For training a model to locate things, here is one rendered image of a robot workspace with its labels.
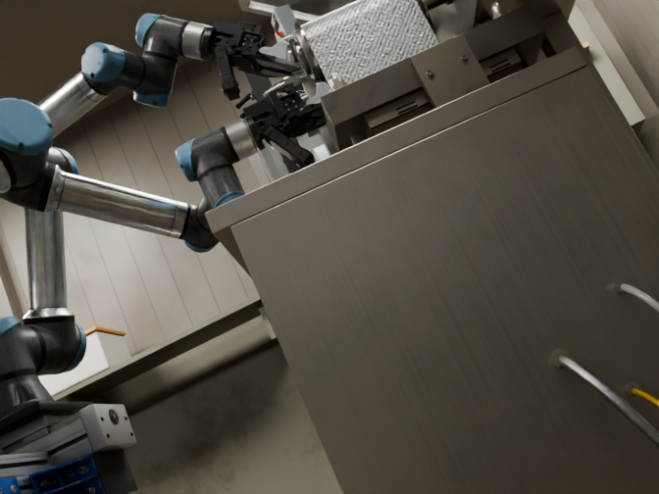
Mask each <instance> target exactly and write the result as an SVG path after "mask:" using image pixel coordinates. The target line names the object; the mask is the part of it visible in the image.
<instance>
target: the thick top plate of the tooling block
mask: <svg viewBox="0 0 659 494"><path fill-rule="evenodd" d="M545 33H546V29H545V27H544V26H543V24H542V22H541V21H540V19H539V17H538V15H537V14H536V12H535V10H534V9H533V7H532V5H531V3H529V4H527V5H525V6H522V7H520V8H518V9H516V10H513V11H511V12H509V13H507V14H505V15H502V16H500V17H498V18H496V19H493V20H491V21H489V22H487V23H485V24H482V25H479V26H477V27H474V28H472V29H470V30H468V31H465V32H463V34H464V36H465V38H466V40H467V41H468V43H469V45H470V47H471V49H472V50H473V52H474V54H475V56H476V58H477V59H478V61H479V63H481V62H483V61H486V60H488V59H490V58H492V57H494V56H497V55H499V54H501V53H503V52H506V51H508V50H510V49H512V48H515V50H516V52H517V53H518V55H519V57H520V59H525V60H526V62H527V64H528V65H529V67H530V66H532V65H534V64H535V63H536V60H537V57H538V53H539V50H540V47H541V44H542V41H543V38H544V35H545ZM421 89H423V87H422V85H421V83H420V81H419V80H418V78H417V76H416V74H415V72H414V70H413V68H412V66H411V64H410V57H409V58H406V59H404V60H402V61H400V62H397V63H395V64H393V65H391V66H388V67H386V68H384V69H382V70H380V71H377V72H375V73H373V74H369V75H367V76H365V77H363V78H360V79H358V80H356V81H354V82H352V83H349V84H347V85H345V86H343V87H340V88H338V89H336V90H335V91H333V92H330V93H328V94H326V95H324V96H321V101H322V106H323V110H324V114H325V118H326V122H327V126H328V130H329V135H330V137H331V139H332V141H333V143H334V145H335V148H336V150H337V152H340V151H343V150H345V149H347V148H349V147H352V146H354V145H353V143H352V141H351V139H350V137H351V136H352V135H353V134H355V133H357V132H361V133H362V135H363V137H364V139H365V140H367V134H366V127H365V119H364V115H366V114H368V113H370V112H372V111H374V110H376V109H379V108H381V107H383V106H385V105H387V104H390V103H392V102H394V101H396V100H399V99H401V98H403V97H405V96H407V95H410V94H412V93H414V92H416V91H419V90H421Z"/></svg>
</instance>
